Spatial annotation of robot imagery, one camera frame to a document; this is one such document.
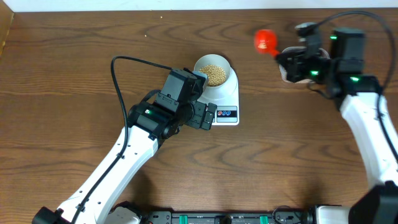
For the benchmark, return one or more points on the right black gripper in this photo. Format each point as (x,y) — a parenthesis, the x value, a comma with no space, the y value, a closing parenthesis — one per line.
(294,70)

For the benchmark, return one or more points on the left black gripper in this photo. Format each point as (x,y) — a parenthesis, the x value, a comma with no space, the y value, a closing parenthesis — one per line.
(196,120)

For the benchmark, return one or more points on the red plastic scoop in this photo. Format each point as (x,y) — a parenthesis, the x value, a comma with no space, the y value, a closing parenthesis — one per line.
(265,42)

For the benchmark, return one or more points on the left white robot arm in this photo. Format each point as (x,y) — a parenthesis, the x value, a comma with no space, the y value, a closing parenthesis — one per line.
(147,125)

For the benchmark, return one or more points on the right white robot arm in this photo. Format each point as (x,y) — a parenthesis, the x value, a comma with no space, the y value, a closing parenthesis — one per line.
(359,99)

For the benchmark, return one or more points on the white digital kitchen scale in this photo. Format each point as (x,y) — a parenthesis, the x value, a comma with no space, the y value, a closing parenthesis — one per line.
(226,98)

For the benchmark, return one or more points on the soybeans in bowl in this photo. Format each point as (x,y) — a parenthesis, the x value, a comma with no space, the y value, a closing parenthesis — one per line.
(216,75)

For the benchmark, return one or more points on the grey round bowl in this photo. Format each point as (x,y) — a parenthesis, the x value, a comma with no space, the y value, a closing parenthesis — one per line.
(214,59)

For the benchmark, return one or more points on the clear plastic container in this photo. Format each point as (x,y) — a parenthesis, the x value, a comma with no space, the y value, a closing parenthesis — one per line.
(283,72)

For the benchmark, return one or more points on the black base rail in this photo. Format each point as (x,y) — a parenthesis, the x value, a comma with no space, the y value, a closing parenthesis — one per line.
(283,216)

